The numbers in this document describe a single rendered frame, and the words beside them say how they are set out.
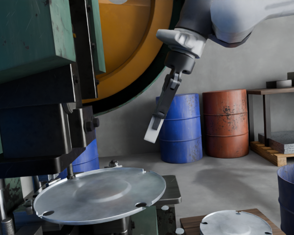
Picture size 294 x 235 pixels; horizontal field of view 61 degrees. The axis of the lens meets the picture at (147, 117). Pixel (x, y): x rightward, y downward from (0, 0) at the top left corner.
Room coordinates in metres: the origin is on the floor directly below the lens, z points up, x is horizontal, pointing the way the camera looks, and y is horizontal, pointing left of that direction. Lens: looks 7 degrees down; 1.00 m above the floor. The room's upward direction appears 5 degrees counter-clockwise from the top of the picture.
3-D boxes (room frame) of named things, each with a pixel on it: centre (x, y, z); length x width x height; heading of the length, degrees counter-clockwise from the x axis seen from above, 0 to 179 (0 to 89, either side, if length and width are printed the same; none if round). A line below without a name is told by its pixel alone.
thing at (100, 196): (0.55, 0.12, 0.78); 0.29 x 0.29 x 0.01
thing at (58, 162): (0.56, 0.25, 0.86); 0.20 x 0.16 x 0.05; 178
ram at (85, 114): (0.56, 0.20, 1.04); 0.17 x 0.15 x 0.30; 88
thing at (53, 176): (0.56, 0.23, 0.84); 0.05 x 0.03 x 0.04; 178
